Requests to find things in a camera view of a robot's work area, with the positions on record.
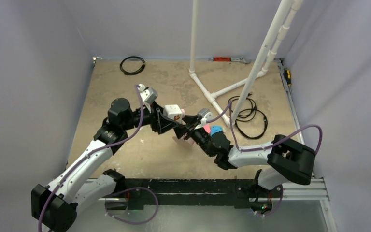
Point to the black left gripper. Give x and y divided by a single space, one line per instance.
158 122

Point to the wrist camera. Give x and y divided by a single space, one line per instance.
148 95
203 116

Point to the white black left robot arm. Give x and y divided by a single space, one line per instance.
57 204

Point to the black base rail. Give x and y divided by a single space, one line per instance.
238 193

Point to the white PVC pipe frame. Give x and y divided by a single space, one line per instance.
276 33

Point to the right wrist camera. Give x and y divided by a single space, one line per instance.
203 116

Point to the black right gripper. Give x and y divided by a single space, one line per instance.
192 133

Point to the blue plug adapter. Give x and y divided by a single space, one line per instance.
216 129

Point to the pink plug adapter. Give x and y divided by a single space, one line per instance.
207 128

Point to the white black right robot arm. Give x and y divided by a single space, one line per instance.
288 160

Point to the white cube power socket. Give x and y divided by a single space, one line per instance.
173 112

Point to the red handled adjustable wrench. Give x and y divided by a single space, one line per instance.
230 59

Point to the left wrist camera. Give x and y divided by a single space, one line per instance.
148 95

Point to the yellow black screwdriver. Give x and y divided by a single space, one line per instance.
287 76

